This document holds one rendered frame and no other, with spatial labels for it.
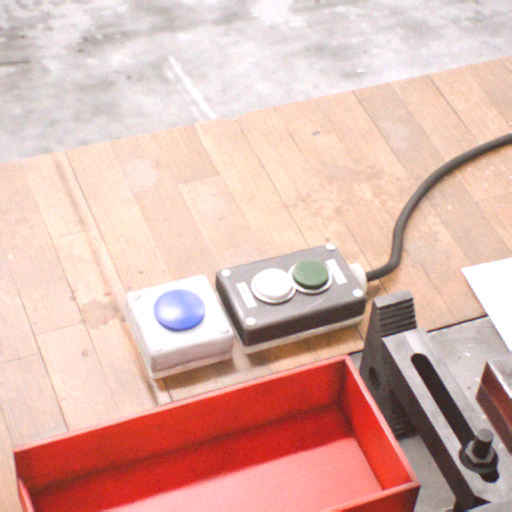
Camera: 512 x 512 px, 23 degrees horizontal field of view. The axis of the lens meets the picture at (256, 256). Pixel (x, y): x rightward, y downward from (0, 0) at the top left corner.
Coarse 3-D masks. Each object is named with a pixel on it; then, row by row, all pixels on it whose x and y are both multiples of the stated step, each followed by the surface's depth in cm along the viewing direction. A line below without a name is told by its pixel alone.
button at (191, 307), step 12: (156, 300) 99; (168, 300) 99; (180, 300) 99; (192, 300) 99; (156, 312) 98; (168, 312) 98; (180, 312) 98; (192, 312) 98; (204, 312) 99; (168, 324) 98; (180, 324) 98; (192, 324) 98
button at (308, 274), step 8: (296, 264) 103; (304, 264) 103; (312, 264) 103; (320, 264) 103; (296, 272) 102; (304, 272) 102; (312, 272) 102; (320, 272) 102; (296, 280) 102; (304, 280) 101; (312, 280) 101; (320, 280) 102; (304, 288) 101; (312, 288) 101; (320, 288) 102
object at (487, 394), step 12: (492, 360) 71; (504, 360) 71; (492, 372) 70; (504, 372) 70; (480, 384) 72; (492, 384) 71; (504, 384) 70; (480, 396) 73; (492, 396) 71; (504, 396) 70; (492, 408) 71; (504, 408) 70; (492, 420) 72; (504, 420) 71; (504, 432) 71; (504, 444) 71
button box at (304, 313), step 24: (504, 144) 119; (408, 216) 112; (264, 264) 103; (288, 264) 104; (336, 264) 104; (216, 288) 103; (240, 288) 101; (336, 288) 102; (360, 288) 102; (240, 312) 100; (264, 312) 100; (288, 312) 100; (312, 312) 100; (336, 312) 101; (360, 312) 103; (240, 336) 100; (264, 336) 100; (288, 336) 102; (312, 336) 102
